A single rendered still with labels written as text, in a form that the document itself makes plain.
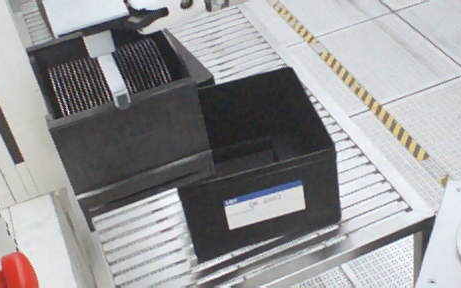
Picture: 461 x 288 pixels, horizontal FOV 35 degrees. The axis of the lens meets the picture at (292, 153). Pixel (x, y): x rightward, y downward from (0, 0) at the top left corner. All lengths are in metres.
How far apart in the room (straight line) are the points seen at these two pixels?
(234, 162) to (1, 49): 0.52
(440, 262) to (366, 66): 1.91
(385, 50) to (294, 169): 2.01
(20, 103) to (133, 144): 0.29
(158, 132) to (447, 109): 1.93
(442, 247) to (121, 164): 0.57
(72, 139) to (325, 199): 0.49
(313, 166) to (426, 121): 1.58
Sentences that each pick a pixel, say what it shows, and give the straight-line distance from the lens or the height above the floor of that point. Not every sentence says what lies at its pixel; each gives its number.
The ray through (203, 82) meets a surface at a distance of 1.58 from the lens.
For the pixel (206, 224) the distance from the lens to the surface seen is 1.27.
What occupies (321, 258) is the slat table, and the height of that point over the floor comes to 0.76.
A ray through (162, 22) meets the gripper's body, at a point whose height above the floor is 1.24.
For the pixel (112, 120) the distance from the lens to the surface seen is 1.01.
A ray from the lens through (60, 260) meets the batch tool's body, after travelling 1.26.
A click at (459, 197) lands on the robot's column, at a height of 0.76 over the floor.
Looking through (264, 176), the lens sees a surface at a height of 0.91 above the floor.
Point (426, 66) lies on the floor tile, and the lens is 3.09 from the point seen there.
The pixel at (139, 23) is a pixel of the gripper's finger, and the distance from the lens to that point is 1.00.
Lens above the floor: 1.72
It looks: 40 degrees down
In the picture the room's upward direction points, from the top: 8 degrees counter-clockwise
